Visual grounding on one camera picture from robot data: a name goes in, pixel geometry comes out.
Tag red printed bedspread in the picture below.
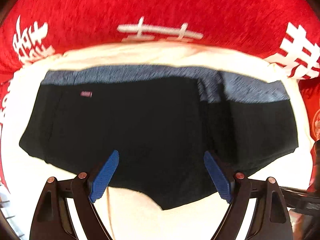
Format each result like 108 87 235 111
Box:
0 0 320 193

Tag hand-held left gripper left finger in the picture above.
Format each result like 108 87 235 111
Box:
29 149 120 240

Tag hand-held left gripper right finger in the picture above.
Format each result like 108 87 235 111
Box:
204 150 293 240

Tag cream blanket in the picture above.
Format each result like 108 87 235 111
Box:
0 41 318 240

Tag black pants with blue stripes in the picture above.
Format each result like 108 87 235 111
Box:
19 64 299 210

